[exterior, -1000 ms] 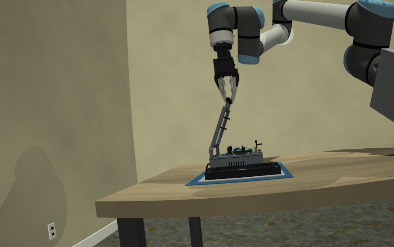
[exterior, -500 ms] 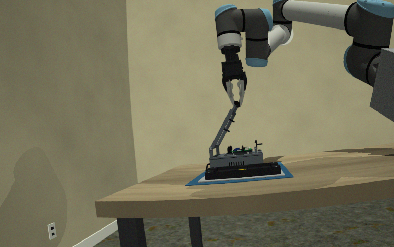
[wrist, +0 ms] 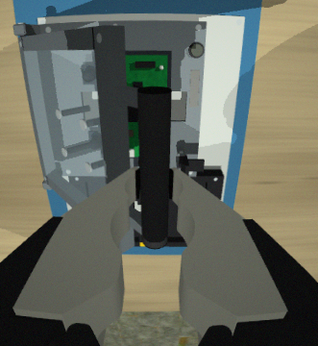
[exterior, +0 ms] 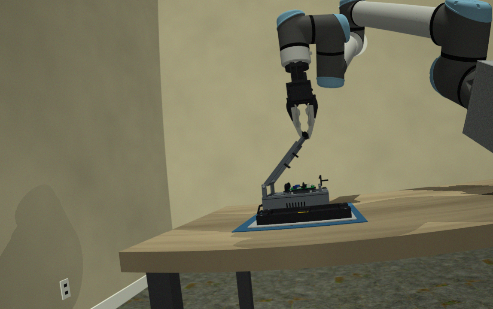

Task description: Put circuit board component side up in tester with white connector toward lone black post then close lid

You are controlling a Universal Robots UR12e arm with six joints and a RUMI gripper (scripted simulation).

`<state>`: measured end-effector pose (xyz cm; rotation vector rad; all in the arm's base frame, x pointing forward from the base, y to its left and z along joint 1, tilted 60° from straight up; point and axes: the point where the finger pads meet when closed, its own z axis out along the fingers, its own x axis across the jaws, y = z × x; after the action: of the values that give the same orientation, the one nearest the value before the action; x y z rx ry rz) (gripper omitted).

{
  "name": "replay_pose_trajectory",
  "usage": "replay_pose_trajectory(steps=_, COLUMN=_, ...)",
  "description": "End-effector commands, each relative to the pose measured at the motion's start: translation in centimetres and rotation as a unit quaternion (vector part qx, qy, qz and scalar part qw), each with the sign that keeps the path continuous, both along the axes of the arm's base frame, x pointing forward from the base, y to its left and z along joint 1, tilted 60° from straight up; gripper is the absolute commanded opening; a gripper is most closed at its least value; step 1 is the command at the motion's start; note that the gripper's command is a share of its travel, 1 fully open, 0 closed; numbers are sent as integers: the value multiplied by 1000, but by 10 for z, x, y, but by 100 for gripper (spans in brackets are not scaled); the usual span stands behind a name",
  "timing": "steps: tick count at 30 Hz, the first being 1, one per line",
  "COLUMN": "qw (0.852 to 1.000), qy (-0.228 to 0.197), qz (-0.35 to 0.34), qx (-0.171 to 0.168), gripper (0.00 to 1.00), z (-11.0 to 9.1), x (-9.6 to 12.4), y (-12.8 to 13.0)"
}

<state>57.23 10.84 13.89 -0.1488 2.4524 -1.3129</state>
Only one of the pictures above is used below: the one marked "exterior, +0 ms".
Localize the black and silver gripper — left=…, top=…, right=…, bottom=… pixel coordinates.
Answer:
left=285, top=61, right=318, bottom=139

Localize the green circuit board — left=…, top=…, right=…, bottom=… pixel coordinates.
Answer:
left=289, top=184, right=314, bottom=190

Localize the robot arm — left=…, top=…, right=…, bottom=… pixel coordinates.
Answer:
left=277, top=0, right=492, bottom=109

